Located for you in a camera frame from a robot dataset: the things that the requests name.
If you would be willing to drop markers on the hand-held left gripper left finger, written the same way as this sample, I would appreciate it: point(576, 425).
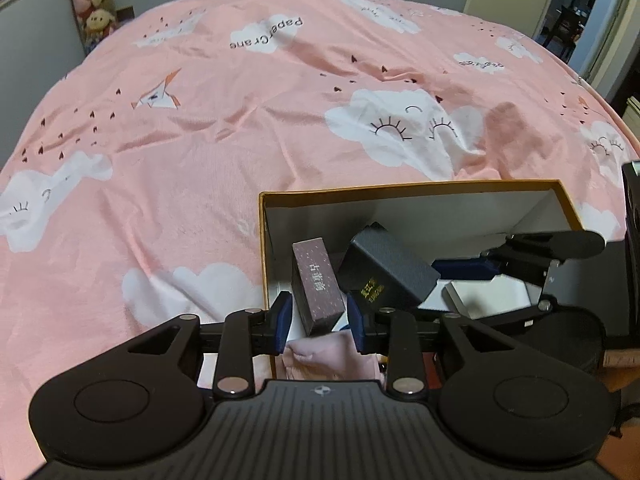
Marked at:
point(281, 322)

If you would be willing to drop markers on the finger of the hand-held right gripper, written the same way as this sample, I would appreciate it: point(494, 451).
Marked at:
point(520, 316)
point(460, 267)

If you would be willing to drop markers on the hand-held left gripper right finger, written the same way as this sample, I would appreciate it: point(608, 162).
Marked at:
point(359, 330)

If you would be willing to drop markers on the white box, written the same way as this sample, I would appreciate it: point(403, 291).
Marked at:
point(490, 297)

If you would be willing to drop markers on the pink pouch with heart charm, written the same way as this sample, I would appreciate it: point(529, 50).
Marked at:
point(325, 360)

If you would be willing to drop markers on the brown speckled small box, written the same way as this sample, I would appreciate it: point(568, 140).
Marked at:
point(317, 285)

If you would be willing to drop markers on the black box with gold print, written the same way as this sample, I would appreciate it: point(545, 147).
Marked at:
point(385, 265)

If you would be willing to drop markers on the orange cardboard box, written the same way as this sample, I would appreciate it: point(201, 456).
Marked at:
point(400, 210)

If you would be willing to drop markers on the pink cloud printed blanket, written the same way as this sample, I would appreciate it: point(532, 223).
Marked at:
point(200, 160)

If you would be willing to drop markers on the dark wooden chair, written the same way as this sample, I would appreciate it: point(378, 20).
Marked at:
point(565, 20)

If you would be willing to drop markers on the small black object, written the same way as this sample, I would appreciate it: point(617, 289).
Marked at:
point(125, 14)

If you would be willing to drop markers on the column of plush toys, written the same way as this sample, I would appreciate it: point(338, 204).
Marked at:
point(92, 5)

